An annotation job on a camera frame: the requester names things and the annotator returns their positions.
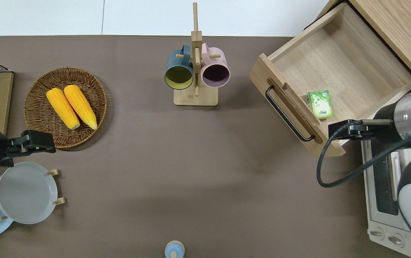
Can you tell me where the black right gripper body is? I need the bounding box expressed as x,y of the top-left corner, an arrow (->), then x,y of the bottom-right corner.
328,120 -> 375,141

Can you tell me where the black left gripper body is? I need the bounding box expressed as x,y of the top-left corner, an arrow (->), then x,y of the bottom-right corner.
20,130 -> 56,154

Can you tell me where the black drawer handle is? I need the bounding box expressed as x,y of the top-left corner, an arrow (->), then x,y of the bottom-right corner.
265,85 -> 316,142

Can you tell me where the light wooden drawer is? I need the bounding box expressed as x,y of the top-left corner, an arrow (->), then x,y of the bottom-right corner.
249,3 -> 411,158

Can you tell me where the brown wicker basket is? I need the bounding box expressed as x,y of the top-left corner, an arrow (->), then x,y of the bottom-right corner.
23,67 -> 108,149

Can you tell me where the green tissue pack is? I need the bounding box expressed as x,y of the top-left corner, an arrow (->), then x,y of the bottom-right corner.
307,90 -> 334,119

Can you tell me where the yellow corn cob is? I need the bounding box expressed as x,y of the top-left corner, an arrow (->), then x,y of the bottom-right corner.
46,88 -> 81,130
63,84 -> 98,130

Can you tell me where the grey plate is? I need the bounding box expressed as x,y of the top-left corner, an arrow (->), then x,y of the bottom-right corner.
0,162 -> 58,225

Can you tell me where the wooden plate rack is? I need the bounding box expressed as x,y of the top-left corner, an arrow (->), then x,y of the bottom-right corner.
0,168 -> 66,221

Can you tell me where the white toaster oven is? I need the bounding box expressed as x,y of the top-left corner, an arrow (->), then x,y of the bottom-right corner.
361,139 -> 411,258

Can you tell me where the light wooden cabinet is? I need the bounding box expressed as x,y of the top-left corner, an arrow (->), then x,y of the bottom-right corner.
316,0 -> 411,83

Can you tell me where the pink mug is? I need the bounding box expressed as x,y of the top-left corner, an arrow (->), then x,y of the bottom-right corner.
200,43 -> 231,89

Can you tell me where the dark blue mug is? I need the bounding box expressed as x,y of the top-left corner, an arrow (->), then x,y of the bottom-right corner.
164,44 -> 195,90

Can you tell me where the wooden mug tree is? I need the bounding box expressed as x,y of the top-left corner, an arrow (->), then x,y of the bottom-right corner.
173,3 -> 219,107

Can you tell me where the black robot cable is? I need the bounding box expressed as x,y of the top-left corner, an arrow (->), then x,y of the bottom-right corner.
316,120 -> 411,188

